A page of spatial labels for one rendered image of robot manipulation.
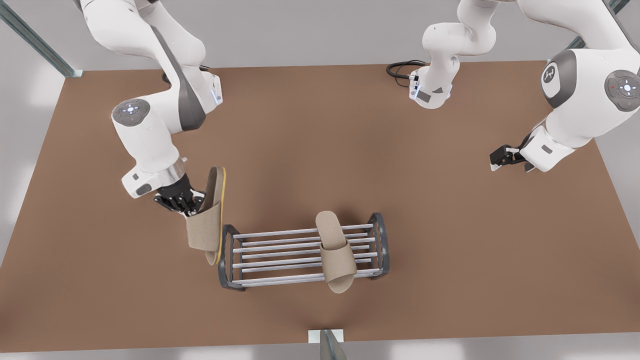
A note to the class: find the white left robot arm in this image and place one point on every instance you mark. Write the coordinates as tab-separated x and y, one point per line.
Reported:
585	100

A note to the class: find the grey metal shoe rack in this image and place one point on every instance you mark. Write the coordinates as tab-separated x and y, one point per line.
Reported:
280	264

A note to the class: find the beige slipper with yellow sole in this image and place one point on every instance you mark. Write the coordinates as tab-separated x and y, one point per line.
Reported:
206	227

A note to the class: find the silver frame post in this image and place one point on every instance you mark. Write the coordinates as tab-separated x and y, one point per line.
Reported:
327	345
35	40
607	10

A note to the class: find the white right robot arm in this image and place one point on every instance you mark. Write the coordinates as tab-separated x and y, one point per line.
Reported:
150	140

